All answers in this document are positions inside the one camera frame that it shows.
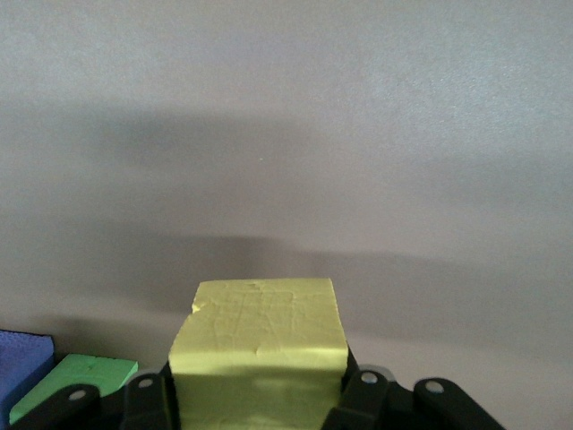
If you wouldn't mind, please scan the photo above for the yellow foam cube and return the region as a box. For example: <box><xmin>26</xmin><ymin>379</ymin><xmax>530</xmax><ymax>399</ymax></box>
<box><xmin>167</xmin><ymin>277</ymin><xmax>350</xmax><ymax>430</ymax></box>

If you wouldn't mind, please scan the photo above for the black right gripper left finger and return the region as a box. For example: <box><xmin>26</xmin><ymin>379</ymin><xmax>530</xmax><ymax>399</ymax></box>
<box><xmin>13</xmin><ymin>365</ymin><xmax>180</xmax><ymax>430</ymax></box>

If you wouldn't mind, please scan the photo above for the purple foam cube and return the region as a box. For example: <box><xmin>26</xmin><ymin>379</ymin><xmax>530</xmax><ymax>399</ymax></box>
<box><xmin>0</xmin><ymin>330</ymin><xmax>56</xmax><ymax>416</ymax></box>

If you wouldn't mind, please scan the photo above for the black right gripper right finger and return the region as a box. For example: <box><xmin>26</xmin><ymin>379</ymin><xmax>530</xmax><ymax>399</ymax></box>
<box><xmin>329</xmin><ymin>353</ymin><xmax>507</xmax><ymax>430</ymax></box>

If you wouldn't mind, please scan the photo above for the green foam cube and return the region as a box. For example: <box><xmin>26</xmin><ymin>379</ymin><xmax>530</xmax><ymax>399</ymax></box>
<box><xmin>8</xmin><ymin>353</ymin><xmax>140</xmax><ymax>426</ymax></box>

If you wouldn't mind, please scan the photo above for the brown paper table cover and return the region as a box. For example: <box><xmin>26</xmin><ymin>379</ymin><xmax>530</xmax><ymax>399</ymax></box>
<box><xmin>0</xmin><ymin>0</ymin><xmax>573</xmax><ymax>430</ymax></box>

